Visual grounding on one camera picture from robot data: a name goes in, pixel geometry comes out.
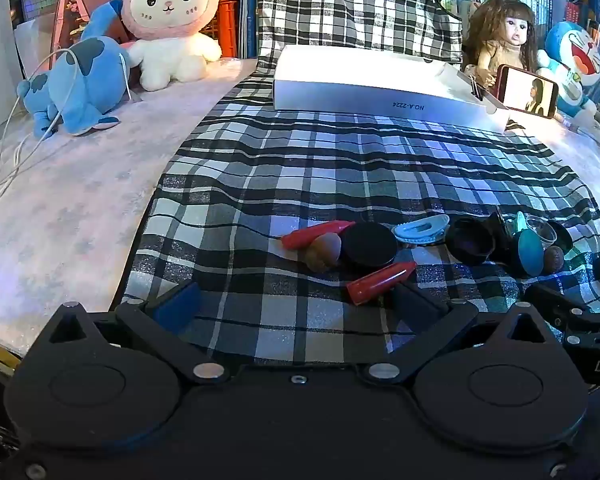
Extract light blue hair clip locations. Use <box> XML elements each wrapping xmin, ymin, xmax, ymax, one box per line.
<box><xmin>392</xmin><ymin>214</ymin><xmax>451</xmax><ymax>247</ymax></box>

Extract blue white cat plush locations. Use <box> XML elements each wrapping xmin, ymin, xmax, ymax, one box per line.
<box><xmin>534</xmin><ymin>21</ymin><xmax>600</xmax><ymax>117</ymax></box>

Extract pale pink table cover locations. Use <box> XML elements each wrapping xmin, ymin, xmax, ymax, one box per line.
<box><xmin>0</xmin><ymin>57</ymin><xmax>600</xmax><ymax>361</ymax></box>

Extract pink handbag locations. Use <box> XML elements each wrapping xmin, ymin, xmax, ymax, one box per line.
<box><xmin>47</xmin><ymin>0</ymin><xmax>129</xmax><ymax>72</ymax></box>

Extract red plastic crate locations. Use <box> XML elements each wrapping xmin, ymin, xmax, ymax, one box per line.
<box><xmin>199</xmin><ymin>0</ymin><xmax>239</xmax><ymax>59</ymax></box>

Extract smartphone with red case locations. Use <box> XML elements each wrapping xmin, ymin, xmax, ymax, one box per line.
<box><xmin>495</xmin><ymin>64</ymin><xmax>560</xmax><ymax>120</ymax></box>

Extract clear plastic cup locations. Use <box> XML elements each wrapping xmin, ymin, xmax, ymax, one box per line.
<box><xmin>526</xmin><ymin>217</ymin><xmax>559</xmax><ymax>249</ymax></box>

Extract brown round nut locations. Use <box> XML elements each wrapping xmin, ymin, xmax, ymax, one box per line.
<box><xmin>543</xmin><ymin>246</ymin><xmax>565</xmax><ymax>274</ymax></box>
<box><xmin>302</xmin><ymin>234</ymin><xmax>344</xmax><ymax>271</ymax></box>

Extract long-haired brown doll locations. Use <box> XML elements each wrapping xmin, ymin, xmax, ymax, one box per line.
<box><xmin>461</xmin><ymin>0</ymin><xmax>539</xmax><ymax>92</ymax></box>

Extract white cardboard box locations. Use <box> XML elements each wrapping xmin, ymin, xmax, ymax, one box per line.
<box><xmin>272</xmin><ymin>45</ymin><xmax>512</xmax><ymax>134</ymax></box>

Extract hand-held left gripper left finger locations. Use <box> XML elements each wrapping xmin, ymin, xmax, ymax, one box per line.
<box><xmin>45</xmin><ymin>280</ymin><xmax>228</xmax><ymax>386</ymax></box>

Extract pink white rabbit plush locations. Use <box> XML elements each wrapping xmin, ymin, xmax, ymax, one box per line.
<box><xmin>121</xmin><ymin>0</ymin><xmax>224</xmax><ymax>92</ymax></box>

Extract small black round lid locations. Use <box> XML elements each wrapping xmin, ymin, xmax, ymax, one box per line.
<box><xmin>547</xmin><ymin>220</ymin><xmax>575</xmax><ymax>257</ymax></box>

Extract red cone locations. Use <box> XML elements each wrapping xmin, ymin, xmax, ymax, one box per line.
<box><xmin>281</xmin><ymin>220</ymin><xmax>356</xmax><ymax>250</ymax></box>
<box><xmin>346</xmin><ymin>261</ymin><xmax>418</xmax><ymax>305</ymax></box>

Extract blue upright folders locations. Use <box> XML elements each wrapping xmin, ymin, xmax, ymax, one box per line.
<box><xmin>237</xmin><ymin>0</ymin><xmax>262</xmax><ymax>59</ymax></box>

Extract white cable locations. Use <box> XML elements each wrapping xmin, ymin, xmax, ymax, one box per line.
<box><xmin>0</xmin><ymin>47</ymin><xmax>132</xmax><ymax>217</ymax></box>

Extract row of books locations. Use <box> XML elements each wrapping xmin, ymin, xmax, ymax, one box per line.
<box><xmin>450</xmin><ymin>0</ymin><xmax>600</xmax><ymax>126</ymax></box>

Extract black white plaid cloth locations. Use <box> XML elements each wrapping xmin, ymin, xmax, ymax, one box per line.
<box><xmin>122</xmin><ymin>0</ymin><xmax>600</xmax><ymax>367</ymax></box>

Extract blue spotted plush toy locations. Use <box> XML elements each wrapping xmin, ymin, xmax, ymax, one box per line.
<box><xmin>17</xmin><ymin>0</ymin><xmax>134</xmax><ymax>137</ymax></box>

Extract black round puck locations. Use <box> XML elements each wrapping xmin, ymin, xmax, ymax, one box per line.
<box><xmin>340</xmin><ymin>222</ymin><xmax>399</xmax><ymax>269</ymax></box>

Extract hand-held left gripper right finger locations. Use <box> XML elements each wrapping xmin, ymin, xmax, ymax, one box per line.
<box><xmin>367</xmin><ymin>281</ymin><xmax>561</xmax><ymax>386</ymax></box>

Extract black round jar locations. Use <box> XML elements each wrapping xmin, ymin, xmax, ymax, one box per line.
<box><xmin>446</xmin><ymin>217</ymin><xmax>496</xmax><ymax>266</ymax></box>

